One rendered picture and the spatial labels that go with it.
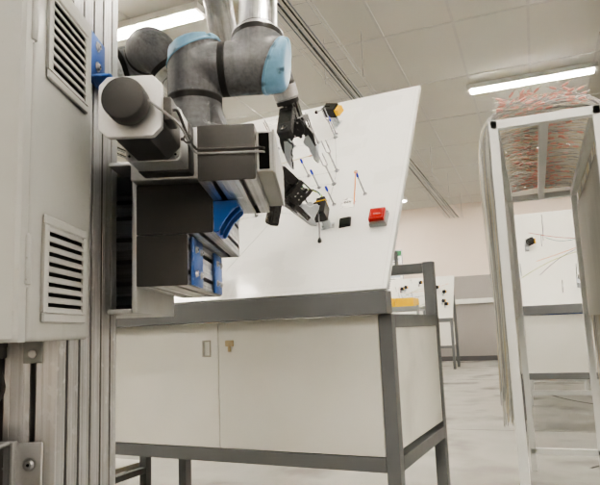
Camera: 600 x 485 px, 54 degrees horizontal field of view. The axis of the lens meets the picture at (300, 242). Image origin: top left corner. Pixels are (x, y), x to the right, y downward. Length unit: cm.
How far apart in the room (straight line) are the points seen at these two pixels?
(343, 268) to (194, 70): 80
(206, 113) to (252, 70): 13
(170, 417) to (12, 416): 122
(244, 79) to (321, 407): 100
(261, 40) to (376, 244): 79
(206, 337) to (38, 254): 131
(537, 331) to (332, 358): 293
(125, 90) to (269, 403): 128
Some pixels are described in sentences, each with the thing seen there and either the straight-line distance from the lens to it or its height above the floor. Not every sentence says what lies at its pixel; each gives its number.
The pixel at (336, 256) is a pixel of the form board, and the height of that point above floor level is 99.
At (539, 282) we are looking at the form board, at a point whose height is 104.
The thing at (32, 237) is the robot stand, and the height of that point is 88.
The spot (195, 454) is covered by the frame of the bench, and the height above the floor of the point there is 38.
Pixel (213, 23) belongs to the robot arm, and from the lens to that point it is 169.
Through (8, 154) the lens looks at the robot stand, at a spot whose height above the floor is 97.
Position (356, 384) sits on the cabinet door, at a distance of 178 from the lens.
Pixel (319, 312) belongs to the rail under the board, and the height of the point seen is 81.
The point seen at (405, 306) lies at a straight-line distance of 681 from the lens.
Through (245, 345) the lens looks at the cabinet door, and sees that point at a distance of 193.
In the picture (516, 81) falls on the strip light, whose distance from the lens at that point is 681.
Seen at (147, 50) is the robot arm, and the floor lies 145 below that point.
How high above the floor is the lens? 76
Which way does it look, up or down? 8 degrees up
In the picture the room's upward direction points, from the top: 2 degrees counter-clockwise
